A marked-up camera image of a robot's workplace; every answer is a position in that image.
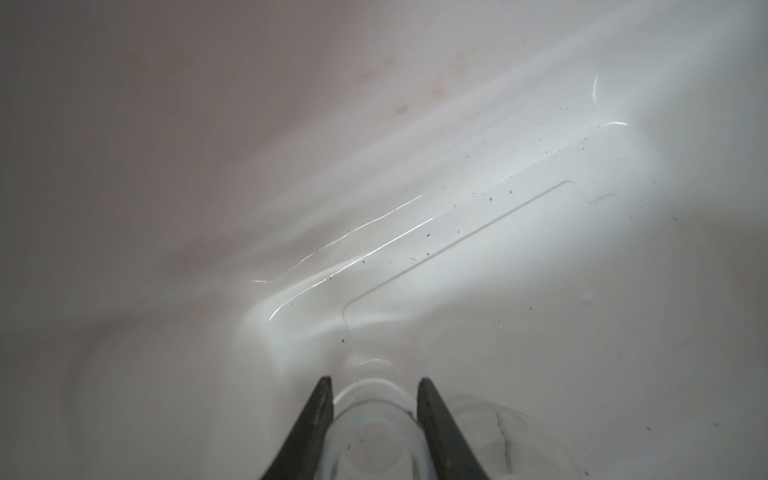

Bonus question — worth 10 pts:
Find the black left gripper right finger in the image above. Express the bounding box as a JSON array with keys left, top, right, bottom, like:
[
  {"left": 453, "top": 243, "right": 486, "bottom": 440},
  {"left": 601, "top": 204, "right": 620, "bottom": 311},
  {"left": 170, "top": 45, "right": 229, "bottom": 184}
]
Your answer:
[{"left": 417, "top": 377, "right": 490, "bottom": 480}]

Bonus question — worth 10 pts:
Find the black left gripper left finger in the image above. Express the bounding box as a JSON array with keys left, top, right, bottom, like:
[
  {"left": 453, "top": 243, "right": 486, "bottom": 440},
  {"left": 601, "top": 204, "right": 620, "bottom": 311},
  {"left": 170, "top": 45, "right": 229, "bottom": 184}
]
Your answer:
[{"left": 261, "top": 376, "right": 334, "bottom": 480}]

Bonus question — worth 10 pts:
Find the white plastic storage bin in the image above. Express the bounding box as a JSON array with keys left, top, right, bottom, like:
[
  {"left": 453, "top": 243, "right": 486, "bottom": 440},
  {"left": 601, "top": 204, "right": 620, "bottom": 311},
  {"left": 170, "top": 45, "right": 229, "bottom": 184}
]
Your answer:
[{"left": 1, "top": 1, "right": 767, "bottom": 479}]

